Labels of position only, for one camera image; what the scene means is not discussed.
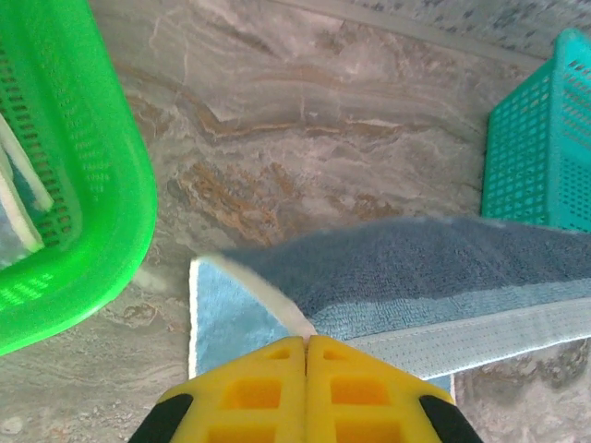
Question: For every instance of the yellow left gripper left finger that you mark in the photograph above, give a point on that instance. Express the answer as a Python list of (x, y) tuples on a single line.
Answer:
[(249, 397)]

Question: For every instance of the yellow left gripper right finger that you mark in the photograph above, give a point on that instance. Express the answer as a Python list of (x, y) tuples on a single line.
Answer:
[(360, 397)]

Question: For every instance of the dark blue towel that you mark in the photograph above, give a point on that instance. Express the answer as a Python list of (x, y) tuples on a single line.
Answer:
[(415, 263)]

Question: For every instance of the teal plastic basket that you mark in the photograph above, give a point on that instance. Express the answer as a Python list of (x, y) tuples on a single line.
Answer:
[(535, 157)]

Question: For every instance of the teal rabbit print towel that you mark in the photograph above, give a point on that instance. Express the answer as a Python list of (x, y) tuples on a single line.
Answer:
[(25, 184)]

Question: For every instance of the green plastic basket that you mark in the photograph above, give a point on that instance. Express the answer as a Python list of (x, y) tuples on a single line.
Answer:
[(115, 207)]

